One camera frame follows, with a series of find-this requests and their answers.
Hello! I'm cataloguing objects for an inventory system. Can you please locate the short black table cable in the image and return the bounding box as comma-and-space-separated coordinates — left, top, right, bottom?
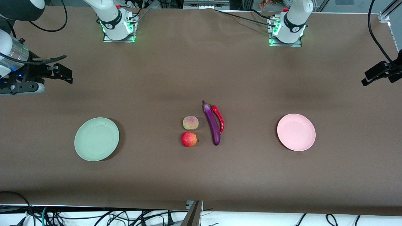
250, 9, 272, 19

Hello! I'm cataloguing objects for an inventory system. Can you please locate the long black table cable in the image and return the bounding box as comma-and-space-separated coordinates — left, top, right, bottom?
215, 9, 277, 27

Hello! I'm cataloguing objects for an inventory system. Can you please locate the light green round plate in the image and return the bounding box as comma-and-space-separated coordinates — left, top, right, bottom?
74, 117, 120, 162

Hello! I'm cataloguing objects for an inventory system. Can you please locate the brown table cloth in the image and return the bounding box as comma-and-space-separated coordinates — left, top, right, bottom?
0, 6, 402, 216

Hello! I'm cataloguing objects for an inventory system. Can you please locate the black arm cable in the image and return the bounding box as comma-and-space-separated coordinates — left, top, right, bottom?
368, 0, 402, 68
0, 0, 68, 65

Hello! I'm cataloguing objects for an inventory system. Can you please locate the pink round plate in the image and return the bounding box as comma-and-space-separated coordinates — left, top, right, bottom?
277, 113, 316, 152

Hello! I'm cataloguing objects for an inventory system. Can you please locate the aluminium frame profile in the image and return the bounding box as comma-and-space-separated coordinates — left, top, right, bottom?
378, 0, 402, 52

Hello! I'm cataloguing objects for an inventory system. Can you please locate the grey equipment rack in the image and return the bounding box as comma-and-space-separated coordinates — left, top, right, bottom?
183, 0, 230, 10

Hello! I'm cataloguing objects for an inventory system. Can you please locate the red chili pepper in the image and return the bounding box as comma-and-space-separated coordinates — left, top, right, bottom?
210, 105, 225, 135

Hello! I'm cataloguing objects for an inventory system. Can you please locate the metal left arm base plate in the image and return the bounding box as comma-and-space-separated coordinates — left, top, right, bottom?
269, 17, 302, 47

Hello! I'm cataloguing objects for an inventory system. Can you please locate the orange red background object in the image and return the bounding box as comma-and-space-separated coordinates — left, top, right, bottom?
260, 0, 285, 9

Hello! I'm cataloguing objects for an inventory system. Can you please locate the red pomegranate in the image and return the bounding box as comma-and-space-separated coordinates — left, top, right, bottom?
181, 132, 199, 148

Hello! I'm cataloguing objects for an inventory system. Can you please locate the long purple eggplant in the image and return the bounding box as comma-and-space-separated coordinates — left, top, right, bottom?
202, 100, 221, 146

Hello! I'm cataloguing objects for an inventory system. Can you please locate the thick black arched cable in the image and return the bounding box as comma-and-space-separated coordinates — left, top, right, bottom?
0, 191, 35, 226

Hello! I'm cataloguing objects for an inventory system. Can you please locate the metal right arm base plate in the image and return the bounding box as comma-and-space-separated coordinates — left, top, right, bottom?
103, 13, 136, 43

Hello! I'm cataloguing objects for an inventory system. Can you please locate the aluminium camera post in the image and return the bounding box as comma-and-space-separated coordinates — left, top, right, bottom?
181, 200, 204, 226

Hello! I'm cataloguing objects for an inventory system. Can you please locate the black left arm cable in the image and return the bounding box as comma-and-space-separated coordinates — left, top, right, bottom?
368, 0, 402, 68

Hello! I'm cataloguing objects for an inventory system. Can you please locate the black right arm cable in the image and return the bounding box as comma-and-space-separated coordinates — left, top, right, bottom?
0, 0, 68, 65

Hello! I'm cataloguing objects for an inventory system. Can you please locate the yellow-pink peach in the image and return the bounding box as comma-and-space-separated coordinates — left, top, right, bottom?
183, 116, 199, 130

